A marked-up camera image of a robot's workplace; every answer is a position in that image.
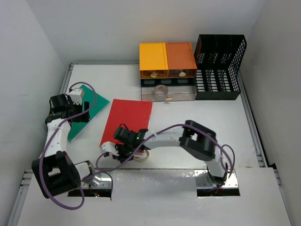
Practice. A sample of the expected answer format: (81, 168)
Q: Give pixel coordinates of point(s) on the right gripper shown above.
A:
(121, 157)

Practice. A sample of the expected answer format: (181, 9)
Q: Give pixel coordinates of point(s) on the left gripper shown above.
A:
(82, 117)

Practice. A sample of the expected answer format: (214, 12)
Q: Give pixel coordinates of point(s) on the beige masking tape roll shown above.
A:
(141, 156)

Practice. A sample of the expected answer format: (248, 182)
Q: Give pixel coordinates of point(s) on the green notebook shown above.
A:
(101, 104)

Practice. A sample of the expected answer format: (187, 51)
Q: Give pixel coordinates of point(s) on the red folder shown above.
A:
(134, 114)

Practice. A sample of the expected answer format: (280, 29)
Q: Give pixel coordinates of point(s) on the silver tape roll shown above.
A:
(160, 93)

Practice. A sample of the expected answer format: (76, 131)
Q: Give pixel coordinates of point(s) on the grey bottom drawer box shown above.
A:
(179, 89)

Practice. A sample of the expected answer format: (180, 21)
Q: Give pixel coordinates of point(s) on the yellow drawer box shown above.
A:
(153, 61)

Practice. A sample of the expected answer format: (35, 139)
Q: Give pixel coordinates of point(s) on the orange drawer box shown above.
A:
(181, 60)

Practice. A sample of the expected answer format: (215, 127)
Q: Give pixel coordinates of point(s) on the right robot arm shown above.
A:
(198, 140)

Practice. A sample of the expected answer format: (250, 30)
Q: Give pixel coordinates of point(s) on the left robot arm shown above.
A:
(55, 172)

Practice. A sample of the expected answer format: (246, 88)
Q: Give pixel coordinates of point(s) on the white foam front board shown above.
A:
(164, 198)

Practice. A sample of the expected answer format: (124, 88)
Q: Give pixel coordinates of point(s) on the black mesh file organizer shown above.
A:
(218, 59)

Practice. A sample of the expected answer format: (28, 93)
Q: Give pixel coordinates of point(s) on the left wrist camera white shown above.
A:
(76, 96)

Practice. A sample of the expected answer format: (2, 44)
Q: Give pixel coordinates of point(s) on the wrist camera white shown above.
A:
(76, 96)
(109, 147)

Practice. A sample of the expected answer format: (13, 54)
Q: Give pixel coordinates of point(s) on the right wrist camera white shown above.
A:
(109, 147)

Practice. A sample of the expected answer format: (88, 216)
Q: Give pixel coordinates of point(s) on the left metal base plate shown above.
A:
(96, 180)

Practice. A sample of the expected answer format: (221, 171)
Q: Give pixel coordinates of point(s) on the metal base plate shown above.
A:
(203, 181)
(96, 180)

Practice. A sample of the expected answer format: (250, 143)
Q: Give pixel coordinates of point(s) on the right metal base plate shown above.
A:
(203, 181)

